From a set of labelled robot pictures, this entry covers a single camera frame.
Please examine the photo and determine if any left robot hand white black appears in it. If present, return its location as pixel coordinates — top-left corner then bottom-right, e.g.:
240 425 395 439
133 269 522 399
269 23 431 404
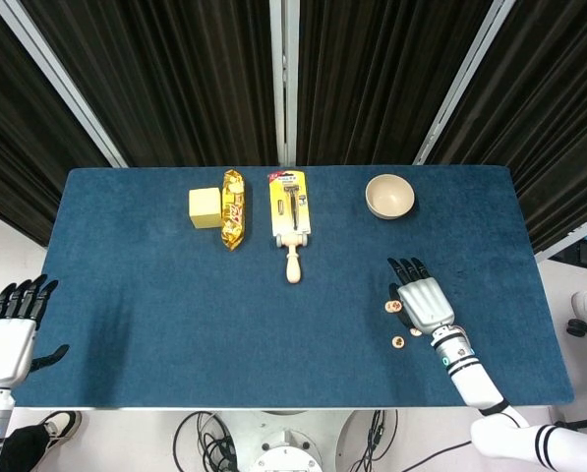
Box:
0 273 71 390

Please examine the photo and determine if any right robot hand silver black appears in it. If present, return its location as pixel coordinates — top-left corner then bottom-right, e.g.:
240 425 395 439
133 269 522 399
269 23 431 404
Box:
387 255 457 332

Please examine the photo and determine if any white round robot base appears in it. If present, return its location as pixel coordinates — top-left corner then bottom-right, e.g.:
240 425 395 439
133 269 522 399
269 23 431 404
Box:
218 410 368 472

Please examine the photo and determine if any black and white sneaker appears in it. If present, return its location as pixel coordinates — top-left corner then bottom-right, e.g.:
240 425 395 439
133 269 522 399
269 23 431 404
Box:
43 410 84 449

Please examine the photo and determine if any black trouser leg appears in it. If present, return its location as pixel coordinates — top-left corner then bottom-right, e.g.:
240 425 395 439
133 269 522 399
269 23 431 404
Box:
0 423 51 472

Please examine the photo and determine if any beige ribbed bowl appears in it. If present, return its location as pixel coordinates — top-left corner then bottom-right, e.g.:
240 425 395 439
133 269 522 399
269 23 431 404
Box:
364 173 416 221

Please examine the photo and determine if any cream wooden roller massager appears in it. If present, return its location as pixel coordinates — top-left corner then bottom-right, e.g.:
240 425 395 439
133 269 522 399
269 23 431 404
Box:
274 232 310 285

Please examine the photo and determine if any yellow razor blister pack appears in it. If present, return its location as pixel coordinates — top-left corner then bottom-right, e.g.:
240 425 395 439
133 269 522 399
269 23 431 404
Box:
266 169 314 237

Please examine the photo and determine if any black chair caster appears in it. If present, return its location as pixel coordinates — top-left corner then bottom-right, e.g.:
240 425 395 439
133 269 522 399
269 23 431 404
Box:
565 318 587 353

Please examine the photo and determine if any blue velvet table cover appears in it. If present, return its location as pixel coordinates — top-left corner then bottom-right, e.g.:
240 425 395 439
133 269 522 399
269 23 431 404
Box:
13 165 575 409

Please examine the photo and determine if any gold foil snack packet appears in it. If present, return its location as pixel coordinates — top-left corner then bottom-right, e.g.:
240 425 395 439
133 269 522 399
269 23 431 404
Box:
219 168 248 254

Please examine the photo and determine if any black pleated curtain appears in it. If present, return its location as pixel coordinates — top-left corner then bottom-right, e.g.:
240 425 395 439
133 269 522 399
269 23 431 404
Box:
428 0 587 255
0 0 112 247
296 0 496 167
20 0 279 168

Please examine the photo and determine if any yellow cube block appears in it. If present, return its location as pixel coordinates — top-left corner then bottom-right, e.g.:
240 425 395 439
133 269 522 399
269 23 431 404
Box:
188 186 224 230

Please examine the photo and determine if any black cable bundle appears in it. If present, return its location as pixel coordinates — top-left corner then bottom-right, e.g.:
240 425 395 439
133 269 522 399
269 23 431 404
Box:
172 410 240 472
351 408 401 472

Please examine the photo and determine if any white partition base rail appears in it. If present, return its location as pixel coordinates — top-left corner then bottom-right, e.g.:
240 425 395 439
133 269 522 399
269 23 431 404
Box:
535 209 587 263

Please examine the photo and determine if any thin black cable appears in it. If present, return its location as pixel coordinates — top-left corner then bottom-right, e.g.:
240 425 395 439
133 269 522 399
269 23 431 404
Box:
405 426 486 472

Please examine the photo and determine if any white partition frame post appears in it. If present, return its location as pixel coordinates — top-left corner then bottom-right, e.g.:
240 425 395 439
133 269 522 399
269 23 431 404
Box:
267 0 301 167
412 0 510 167
0 0 129 169

